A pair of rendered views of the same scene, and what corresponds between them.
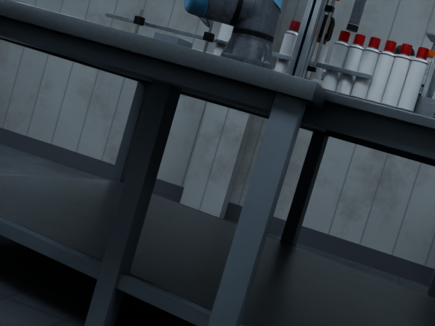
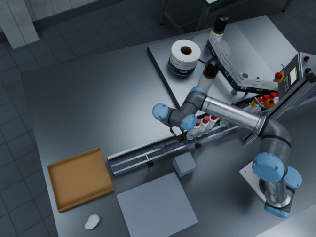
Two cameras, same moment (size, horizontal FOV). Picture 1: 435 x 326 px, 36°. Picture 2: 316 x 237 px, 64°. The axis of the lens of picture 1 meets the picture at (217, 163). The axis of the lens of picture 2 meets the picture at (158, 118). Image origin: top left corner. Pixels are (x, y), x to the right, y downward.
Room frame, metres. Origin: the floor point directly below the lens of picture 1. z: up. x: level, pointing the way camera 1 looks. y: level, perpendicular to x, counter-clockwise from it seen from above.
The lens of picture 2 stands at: (2.26, 0.82, 2.27)
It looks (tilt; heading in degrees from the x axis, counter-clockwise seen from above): 61 degrees down; 299
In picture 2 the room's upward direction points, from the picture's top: 13 degrees clockwise
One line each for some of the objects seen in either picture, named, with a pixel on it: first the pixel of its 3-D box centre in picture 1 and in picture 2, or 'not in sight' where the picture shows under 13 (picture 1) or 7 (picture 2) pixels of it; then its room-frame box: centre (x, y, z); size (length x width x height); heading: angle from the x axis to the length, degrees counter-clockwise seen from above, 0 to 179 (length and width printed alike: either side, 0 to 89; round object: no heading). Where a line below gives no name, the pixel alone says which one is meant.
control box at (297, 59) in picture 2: not in sight; (297, 80); (2.15, -0.24, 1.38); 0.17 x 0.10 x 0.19; 119
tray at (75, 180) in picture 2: not in sight; (80, 177); (2.71, 0.71, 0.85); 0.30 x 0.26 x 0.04; 64
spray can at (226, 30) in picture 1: (225, 35); (193, 129); (2.41, 0.10, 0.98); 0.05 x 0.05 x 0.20
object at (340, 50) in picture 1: (336, 61); (252, 107); (2.23, -0.28, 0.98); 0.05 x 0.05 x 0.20
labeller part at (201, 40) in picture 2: not in sight; (210, 48); (2.74, -0.60, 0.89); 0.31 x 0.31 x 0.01
